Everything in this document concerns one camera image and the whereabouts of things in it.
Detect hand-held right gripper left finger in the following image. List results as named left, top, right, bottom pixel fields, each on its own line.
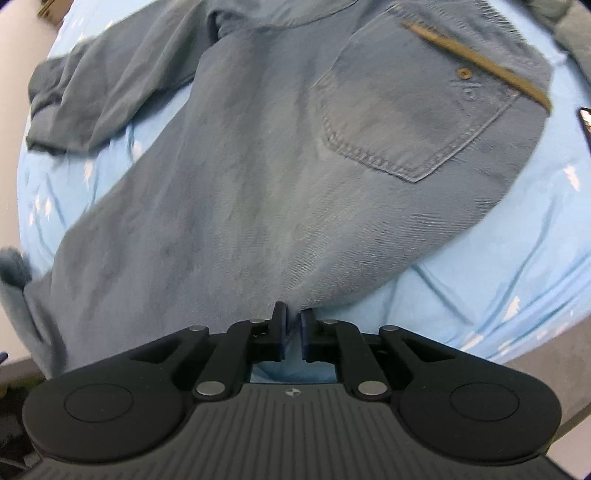
left=128, top=301, right=290, bottom=402

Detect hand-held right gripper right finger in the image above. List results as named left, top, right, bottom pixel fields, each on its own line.
left=300, top=309, right=455, bottom=401

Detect blue denim jeans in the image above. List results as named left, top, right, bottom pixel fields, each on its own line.
left=0, top=0, right=554, bottom=380

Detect light blue printed bed sheet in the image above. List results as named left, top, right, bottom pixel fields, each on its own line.
left=17, top=0, right=591, bottom=385

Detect black phone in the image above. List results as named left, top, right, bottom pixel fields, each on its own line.
left=578, top=107, right=591, bottom=153

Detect grey cloth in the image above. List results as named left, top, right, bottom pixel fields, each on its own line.
left=526, top=0, right=591, bottom=79

